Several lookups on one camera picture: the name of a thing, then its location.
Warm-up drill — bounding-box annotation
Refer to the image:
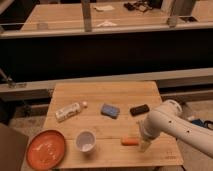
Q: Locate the white paper on far table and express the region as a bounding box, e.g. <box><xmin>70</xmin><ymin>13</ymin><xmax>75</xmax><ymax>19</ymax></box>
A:
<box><xmin>97</xmin><ymin>20</ymin><xmax>117</xmax><ymax>27</ymax></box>

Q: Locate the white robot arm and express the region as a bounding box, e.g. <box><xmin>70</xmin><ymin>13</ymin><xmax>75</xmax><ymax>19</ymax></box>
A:
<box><xmin>138</xmin><ymin>100</ymin><xmax>213</xmax><ymax>158</ymax></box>

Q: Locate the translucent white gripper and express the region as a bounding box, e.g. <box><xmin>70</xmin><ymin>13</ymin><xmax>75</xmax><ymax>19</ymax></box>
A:
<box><xmin>138</xmin><ymin>121</ymin><xmax>152</xmax><ymax>153</ymax></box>

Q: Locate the black rectangular block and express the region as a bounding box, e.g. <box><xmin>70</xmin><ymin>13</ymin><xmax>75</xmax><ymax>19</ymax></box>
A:
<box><xmin>130</xmin><ymin>104</ymin><xmax>150</xmax><ymax>116</ymax></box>

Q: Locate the grey metal post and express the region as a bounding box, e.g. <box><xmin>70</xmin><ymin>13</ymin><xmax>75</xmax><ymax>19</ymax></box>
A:
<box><xmin>167</xmin><ymin>0</ymin><xmax>197</xmax><ymax>28</ymax></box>
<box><xmin>81</xmin><ymin>0</ymin><xmax>92</xmax><ymax>32</ymax></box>

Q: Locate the white ceramic cup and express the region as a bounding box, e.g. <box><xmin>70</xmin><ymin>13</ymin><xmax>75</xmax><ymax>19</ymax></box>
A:
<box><xmin>75</xmin><ymin>131</ymin><xmax>96</xmax><ymax>154</ymax></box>

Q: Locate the blue sponge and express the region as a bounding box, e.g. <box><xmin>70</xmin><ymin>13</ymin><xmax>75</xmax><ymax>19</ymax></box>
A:
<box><xmin>101</xmin><ymin>104</ymin><xmax>120</xmax><ymax>119</ymax></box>

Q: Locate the metal clamp at left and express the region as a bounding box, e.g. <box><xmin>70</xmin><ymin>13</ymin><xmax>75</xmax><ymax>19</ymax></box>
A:
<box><xmin>0</xmin><ymin>68</ymin><xmax>26</xmax><ymax>88</ymax></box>

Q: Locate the grey metal post right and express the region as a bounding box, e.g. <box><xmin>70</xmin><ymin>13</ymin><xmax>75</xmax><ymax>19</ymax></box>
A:
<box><xmin>167</xmin><ymin>0</ymin><xmax>197</xmax><ymax>28</ymax></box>

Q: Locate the blue electronic box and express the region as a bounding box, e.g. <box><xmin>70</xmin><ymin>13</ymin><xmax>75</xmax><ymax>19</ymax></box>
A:
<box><xmin>191</xmin><ymin>119</ymin><xmax>205</xmax><ymax>128</ymax></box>

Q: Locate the brown cardboard box corner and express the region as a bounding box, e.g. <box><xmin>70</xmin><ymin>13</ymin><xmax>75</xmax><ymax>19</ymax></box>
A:
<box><xmin>0</xmin><ymin>123</ymin><xmax>28</xmax><ymax>171</ymax></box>

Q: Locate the white paper sheet far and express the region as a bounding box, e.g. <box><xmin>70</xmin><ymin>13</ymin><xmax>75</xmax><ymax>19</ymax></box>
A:
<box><xmin>93</xmin><ymin>5</ymin><xmax>114</xmax><ymax>11</ymax></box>

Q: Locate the black tool on far table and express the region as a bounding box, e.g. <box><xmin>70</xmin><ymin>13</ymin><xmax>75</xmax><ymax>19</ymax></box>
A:
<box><xmin>123</xmin><ymin>0</ymin><xmax>152</xmax><ymax>13</ymax></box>

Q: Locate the orange pepper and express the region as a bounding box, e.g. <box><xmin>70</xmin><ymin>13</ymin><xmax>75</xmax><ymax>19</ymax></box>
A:
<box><xmin>121</xmin><ymin>137</ymin><xmax>139</xmax><ymax>146</ymax></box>

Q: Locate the orange plate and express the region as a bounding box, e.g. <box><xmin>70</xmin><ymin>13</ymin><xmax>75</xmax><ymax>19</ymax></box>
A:
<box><xmin>26</xmin><ymin>130</ymin><xmax>66</xmax><ymax>171</ymax></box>

